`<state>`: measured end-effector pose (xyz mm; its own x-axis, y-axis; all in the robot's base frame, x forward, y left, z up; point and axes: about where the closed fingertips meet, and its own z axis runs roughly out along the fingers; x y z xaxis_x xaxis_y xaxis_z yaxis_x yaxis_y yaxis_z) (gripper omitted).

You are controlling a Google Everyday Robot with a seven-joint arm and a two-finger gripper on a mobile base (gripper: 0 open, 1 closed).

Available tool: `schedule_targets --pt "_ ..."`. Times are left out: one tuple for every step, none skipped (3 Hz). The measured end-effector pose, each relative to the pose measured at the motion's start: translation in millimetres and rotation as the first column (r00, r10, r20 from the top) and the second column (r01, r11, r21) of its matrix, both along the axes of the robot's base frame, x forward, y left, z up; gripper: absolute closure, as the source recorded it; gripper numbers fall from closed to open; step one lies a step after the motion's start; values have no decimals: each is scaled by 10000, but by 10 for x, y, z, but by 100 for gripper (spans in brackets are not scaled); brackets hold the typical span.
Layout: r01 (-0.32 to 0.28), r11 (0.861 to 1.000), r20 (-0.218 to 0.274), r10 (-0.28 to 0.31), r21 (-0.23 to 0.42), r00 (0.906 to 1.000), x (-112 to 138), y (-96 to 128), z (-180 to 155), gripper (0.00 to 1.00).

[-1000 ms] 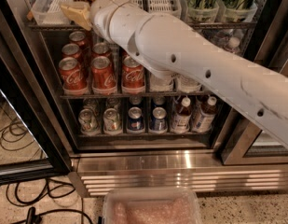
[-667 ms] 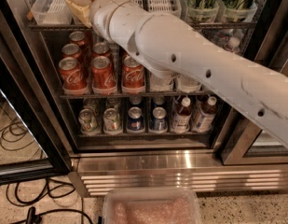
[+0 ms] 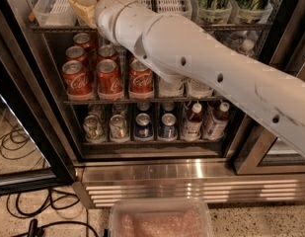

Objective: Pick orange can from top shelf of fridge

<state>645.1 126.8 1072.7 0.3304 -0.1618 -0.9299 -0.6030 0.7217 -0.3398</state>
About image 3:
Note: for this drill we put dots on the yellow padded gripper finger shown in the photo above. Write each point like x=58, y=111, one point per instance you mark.
x=84, y=10

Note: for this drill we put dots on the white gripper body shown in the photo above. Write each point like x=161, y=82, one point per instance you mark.
x=105, y=11

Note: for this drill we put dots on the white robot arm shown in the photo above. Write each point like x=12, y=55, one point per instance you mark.
x=176, y=48

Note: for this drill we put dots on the back left Coca-Cola can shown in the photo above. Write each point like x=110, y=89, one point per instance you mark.
x=84, y=40

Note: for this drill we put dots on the second row left Coca-Cola can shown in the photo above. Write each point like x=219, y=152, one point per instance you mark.
x=78, y=53

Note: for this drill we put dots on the second row coca-cola can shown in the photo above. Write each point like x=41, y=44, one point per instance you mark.
x=107, y=52
x=78, y=53

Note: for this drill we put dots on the second row middle Coca-Cola can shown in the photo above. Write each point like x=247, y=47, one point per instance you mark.
x=107, y=52

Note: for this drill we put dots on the front left Coca-Cola can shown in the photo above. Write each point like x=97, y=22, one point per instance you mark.
x=76, y=77

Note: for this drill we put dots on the front middle Coca-Cola can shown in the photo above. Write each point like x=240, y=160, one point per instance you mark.
x=109, y=77

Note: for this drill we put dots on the front right Coca-Cola can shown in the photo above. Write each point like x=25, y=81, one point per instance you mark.
x=140, y=77

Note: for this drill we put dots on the front left silver can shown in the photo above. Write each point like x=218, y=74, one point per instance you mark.
x=93, y=129

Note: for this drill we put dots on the silver can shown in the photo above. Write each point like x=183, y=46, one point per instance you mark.
x=93, y=129
x=118, y=128

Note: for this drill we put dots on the front left Pepsi can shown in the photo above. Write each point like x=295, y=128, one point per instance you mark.
x=143, y=126

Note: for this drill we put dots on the pepsi can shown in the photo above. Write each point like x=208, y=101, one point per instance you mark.
x=143, y=126
x=168, y=126

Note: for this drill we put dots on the front right Pepsi can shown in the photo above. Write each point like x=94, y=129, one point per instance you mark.
x=168, y=126

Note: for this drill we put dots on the open glass fridge door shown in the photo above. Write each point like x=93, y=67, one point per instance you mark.
x=31, y=155

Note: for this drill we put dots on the steel fridge base grille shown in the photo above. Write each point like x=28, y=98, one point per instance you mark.
x=101, y=184

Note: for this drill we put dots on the front left water bottle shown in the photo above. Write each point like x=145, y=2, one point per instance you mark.
x=167, y=89

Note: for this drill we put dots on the water bottle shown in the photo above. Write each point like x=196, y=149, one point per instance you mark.
x=247, y=48
x=198, y=90
x=167, y=89

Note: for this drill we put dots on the front middle water bottle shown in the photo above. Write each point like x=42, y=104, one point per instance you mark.
x=198, y=90

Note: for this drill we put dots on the front right water bottle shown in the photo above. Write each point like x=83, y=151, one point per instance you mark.
x=247, y=48

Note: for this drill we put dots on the left tea bottle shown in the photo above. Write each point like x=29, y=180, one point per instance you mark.
x=192, y=123

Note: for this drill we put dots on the tea bottle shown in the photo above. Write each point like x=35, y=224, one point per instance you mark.
x=192, y=123
x=217, y=122

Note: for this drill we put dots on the right tea bottle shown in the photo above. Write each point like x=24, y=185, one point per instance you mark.
x=217, y=122

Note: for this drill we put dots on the clear plastic bin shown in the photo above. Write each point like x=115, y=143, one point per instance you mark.
x=160, y=217

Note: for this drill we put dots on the top wire shelf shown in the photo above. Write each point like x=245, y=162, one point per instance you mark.
x=208, y=28

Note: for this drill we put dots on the wire shelf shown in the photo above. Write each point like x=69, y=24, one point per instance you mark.
x=208, y=28
x=132, y=101

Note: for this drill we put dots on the middle wire shelf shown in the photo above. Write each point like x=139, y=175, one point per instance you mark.
x=132, y=101

